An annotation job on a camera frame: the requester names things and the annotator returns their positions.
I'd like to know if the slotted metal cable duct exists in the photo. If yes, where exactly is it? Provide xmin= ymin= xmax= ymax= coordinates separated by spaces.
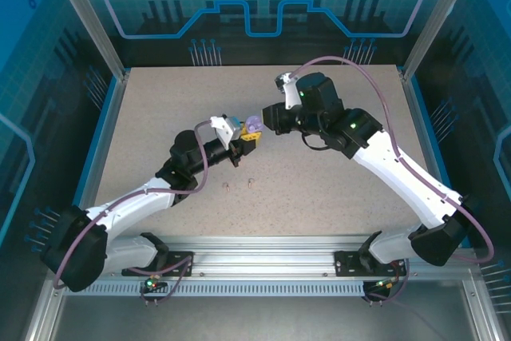
xmin=63 ymin=281 xmax=367 ymax=297

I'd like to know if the aluminium frame post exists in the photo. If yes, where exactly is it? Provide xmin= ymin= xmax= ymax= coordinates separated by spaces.
xmin=400 ymin=0 xmax=476 ymax=81
xmin=44 ymin=0 xmax=132 ymax=81

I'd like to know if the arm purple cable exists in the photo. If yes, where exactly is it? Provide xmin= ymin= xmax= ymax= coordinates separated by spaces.
xmin=52 ymin=119 xmax=215 ymax=308
xmin=291 ymin=56 xmax=495 ymax=306

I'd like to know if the blue table edge strip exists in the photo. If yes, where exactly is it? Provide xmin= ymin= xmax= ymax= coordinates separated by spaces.
xmin=409 ymin=77 xmax=474 ymax=248
xmin=59 ymin=75 xmax=131 ymax=248

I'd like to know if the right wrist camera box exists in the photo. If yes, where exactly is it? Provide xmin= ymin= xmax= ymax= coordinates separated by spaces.
xmin=273 ymin=71 xmax=301 ymax=110

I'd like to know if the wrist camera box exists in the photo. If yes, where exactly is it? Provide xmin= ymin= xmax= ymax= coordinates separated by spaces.
xmin=209 ymin=114 xmax=244 ymax=150
xmin=273 ymin=71 xmax=301 ymax=110

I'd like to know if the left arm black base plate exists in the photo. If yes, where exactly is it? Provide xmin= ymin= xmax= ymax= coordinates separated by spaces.
xmin=121 ymin=251 xmax=195 ymax=278

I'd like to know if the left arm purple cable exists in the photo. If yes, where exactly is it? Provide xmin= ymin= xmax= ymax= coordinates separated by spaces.
xmin=52 ymin=119 xmax=215 ymax=308

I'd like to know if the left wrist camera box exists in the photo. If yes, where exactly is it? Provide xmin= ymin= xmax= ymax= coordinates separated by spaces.
xmin=209 ymin=114 xmax=244 ymax=150

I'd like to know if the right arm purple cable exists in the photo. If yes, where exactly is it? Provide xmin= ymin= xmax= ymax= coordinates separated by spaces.
xmin=291 ymin=56 xmax=495 ymax=306

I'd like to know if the aluminium mounting rail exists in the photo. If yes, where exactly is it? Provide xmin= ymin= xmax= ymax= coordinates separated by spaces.
xmin=50 ymin=235 xmax=478 ymax=282

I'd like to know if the purple earbud charging case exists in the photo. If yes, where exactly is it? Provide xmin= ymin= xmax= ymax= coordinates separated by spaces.
xmin=244 ymin=115 xmax=264 ymax=134

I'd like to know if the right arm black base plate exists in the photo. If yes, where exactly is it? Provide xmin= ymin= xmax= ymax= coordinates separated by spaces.
xmin=334 ymin=248 xmax=408 ymax=278

